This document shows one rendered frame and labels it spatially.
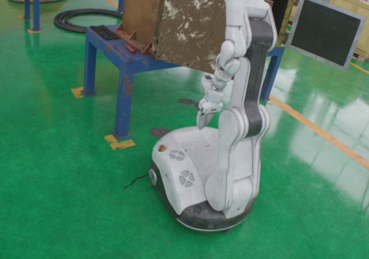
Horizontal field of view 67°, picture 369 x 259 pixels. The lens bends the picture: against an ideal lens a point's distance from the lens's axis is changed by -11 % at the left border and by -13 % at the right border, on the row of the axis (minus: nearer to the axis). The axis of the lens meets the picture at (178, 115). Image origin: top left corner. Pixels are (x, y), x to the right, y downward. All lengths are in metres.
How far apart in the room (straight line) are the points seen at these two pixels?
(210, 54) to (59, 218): 1.35
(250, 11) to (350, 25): 1.76
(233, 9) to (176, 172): 0.94
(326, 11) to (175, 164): 2.04
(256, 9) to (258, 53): 0.20
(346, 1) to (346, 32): 4.02
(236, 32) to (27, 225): 1.47
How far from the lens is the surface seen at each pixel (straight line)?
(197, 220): 1.73
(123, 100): 2.25
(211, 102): 1.33
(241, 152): 1.61
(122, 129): 2.40
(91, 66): 2.83
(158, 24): 2.11
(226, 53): 1.19
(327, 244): 2.20
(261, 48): 1.44
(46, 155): 2.28
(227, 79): 1.26
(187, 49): 2.05
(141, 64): 2.19
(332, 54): 3.13
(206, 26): 1.98
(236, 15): 1.19
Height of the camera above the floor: 1.48
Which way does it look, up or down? 32 degrees down
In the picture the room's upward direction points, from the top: 11 degrees clockwise
